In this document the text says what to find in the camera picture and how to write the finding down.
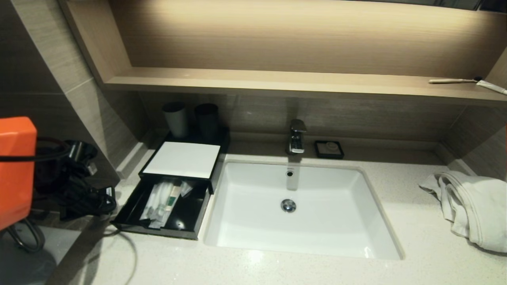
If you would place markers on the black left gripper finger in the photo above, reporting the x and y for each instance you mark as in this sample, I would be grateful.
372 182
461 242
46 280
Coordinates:
109 206
109 192

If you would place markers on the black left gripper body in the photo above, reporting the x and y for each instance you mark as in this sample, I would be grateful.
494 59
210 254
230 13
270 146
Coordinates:
79 200

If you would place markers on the long packet with green label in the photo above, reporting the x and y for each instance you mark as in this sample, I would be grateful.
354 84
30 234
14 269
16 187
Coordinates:
150 206

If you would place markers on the translucent packet with dark comb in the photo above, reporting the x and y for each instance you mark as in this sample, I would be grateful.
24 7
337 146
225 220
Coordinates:
163 200

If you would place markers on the black box drawer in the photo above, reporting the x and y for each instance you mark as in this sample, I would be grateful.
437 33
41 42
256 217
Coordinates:
190 215

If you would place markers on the orange and black left arm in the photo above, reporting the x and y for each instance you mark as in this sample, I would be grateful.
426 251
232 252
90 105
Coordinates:
18 178

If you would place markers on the black amenity drawer box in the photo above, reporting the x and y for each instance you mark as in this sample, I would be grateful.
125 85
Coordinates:
222 142

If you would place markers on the small white green-labelled tube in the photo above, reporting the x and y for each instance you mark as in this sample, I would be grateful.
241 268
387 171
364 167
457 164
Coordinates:
172 198

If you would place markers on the white square pad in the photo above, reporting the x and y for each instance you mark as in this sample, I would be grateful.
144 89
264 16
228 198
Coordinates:
184 159

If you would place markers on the grey cup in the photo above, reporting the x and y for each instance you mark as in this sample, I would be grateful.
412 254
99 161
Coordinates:
177 120

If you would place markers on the black cup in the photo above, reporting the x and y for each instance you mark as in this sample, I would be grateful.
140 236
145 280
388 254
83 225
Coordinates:
207 120

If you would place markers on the white rectangular sink basin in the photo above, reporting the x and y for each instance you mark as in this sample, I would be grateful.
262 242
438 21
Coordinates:
253 221

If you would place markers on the chrome sink drain stopper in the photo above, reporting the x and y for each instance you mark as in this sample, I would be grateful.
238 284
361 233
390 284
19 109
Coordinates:
288 206

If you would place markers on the chrome faucet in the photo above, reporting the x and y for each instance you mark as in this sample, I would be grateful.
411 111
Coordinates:
296 136

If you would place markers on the black square soap dish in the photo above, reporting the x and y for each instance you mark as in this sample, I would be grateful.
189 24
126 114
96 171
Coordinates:
317 152

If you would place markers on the round white soap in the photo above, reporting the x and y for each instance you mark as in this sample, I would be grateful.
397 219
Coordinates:
328 149

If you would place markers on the beige toothbrush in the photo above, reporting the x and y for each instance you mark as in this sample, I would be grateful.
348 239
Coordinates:
449 81

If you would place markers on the white crumpled towel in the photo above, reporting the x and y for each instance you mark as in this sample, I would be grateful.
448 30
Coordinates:
479 209

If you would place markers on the white toothpaste tube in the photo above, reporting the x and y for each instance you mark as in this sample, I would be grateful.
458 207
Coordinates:
491 86

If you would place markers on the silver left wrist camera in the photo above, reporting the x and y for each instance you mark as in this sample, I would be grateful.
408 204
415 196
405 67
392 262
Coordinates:
92 168

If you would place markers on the wooden wall shelf niche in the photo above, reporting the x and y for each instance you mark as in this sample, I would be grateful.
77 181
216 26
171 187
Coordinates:
277 84

